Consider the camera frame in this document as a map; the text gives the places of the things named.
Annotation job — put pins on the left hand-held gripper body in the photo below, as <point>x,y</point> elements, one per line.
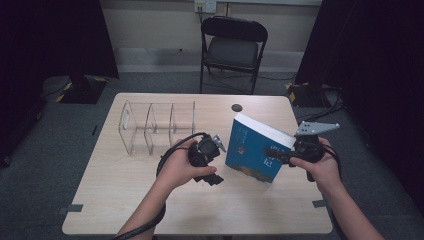
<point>205,150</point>

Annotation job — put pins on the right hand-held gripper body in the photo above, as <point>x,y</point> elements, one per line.
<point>310,146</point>

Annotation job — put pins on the blue book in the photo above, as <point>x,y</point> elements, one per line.
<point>248,146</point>

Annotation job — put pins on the clear acrylic divider rack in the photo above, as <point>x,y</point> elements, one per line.
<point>173,115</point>

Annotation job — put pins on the person's right hand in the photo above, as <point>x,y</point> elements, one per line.
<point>328,173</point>

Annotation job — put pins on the person's left hand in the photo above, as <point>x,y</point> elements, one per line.
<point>176,170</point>

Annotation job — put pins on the black stand base yellow tape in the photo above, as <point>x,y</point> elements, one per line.
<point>305,95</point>
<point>83,91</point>

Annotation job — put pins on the grey floor tape piece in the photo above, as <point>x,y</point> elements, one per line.
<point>70,208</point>
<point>320,203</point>

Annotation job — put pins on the black folding chair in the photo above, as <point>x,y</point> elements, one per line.
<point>233,51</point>

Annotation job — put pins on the black curtain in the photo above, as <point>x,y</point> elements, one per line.
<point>383,66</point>
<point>50,40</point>

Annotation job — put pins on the white wall socket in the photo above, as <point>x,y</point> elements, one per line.
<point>205,6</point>

